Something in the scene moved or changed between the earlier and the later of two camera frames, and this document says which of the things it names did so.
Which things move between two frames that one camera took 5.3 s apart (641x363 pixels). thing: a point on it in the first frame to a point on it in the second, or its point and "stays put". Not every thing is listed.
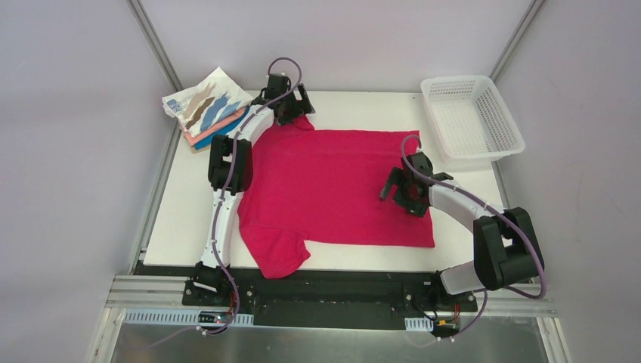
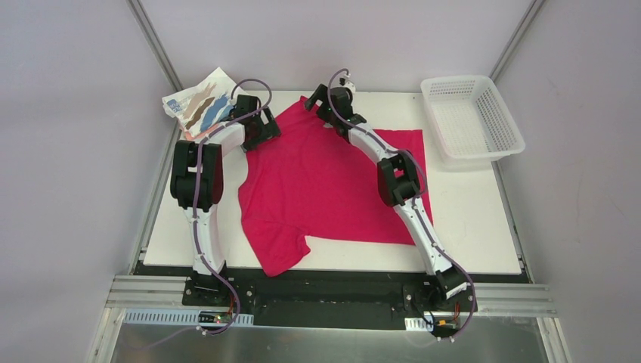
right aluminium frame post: [517, 38] stays put
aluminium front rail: [149, 292] stays put
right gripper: [397, 190] to [314, 100]
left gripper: [298, 106] to [267, 125]
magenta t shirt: [314, 188] stays put
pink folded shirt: [191, 139] stays put
